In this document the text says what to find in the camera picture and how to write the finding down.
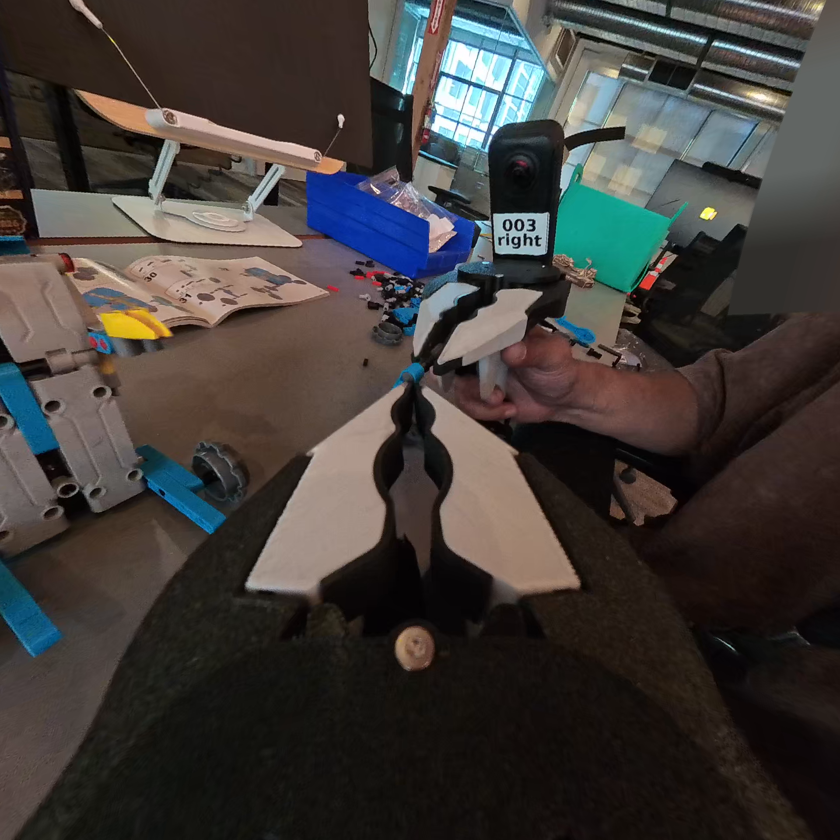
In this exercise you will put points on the blue brick separator tool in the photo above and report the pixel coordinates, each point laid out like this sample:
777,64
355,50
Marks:
581,331

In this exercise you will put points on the pile of small brick parts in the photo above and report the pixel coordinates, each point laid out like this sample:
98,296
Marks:
394,285

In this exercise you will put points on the blue plastic bin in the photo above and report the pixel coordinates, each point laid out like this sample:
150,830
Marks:
367,216

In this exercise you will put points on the building instruction booklet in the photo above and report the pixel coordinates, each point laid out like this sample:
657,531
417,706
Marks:
216,289

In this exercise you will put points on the dark blue toy kit box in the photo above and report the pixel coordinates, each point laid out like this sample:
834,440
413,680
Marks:
13,216

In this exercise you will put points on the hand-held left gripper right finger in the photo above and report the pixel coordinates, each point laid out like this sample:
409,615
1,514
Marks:
505,525

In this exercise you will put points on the white desk lamp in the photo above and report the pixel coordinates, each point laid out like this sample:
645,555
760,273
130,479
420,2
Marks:
229,139

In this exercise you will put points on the blue toy beam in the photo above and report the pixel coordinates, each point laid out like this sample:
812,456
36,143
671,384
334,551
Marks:
410,376

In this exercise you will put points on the blue grey brick toy vehicle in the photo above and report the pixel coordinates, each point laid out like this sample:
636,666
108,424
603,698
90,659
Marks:
79,420

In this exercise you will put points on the grey toy gear wheel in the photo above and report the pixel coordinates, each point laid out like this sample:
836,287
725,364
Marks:
387,334

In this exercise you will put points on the clear plastic bags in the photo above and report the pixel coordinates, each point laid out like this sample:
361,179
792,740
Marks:
407,197

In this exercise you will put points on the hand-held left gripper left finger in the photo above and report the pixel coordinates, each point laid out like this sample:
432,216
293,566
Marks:
315,525

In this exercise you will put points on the wooden standing desk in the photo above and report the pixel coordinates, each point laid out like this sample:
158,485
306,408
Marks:
229,52

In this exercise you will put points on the wooden puzzle model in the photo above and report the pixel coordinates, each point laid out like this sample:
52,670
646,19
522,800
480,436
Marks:
581,272

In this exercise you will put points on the person's right hand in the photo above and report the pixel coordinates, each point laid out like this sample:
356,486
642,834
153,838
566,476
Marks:
544,387

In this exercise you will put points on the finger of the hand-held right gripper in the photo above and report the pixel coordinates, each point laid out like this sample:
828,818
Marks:
433,315
499,321

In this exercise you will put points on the grey desk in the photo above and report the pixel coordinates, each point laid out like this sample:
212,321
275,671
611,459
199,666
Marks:
262,394

